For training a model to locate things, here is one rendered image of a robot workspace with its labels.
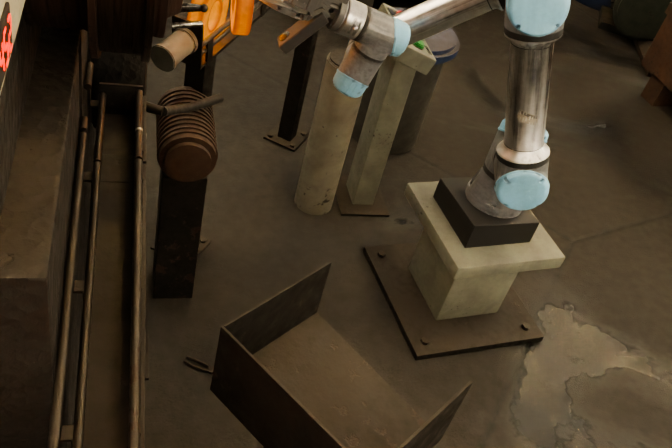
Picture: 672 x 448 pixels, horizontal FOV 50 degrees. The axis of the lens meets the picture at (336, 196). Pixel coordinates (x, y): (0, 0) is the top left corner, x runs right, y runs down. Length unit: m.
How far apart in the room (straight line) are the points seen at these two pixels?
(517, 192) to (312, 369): 0.75
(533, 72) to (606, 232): 1.21
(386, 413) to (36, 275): 0.53
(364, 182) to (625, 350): 0.90
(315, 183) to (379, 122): 0.26
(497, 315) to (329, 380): 1.10
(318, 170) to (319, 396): 1.15
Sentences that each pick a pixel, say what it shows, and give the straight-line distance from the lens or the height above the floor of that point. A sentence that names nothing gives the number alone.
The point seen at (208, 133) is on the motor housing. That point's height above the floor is 0.52.
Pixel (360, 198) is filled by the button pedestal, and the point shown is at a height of 0.04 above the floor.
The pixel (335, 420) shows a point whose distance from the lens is 1.04.
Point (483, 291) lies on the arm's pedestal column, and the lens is 2.00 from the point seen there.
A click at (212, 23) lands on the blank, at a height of 0.68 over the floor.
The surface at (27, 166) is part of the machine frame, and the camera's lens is 0.91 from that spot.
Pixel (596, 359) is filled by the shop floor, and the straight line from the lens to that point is 2.19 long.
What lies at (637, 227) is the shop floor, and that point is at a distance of 2.75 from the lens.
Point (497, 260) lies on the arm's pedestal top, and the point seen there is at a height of 0.30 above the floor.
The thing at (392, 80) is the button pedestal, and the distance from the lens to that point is 2.03.
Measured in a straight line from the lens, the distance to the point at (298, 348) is 1.08.
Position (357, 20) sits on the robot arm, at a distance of 1.48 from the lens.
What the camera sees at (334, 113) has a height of 0.38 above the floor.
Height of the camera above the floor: 1.45
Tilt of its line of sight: 39 degrees down
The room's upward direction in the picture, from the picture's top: 16 degrees clockwise
